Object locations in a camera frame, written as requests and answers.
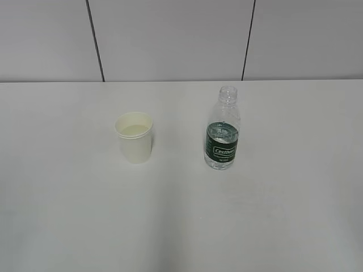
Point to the white paper cup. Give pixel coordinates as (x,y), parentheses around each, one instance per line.
(135,134)

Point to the clear green-label water bottle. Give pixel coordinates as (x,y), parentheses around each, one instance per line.
(222,131)

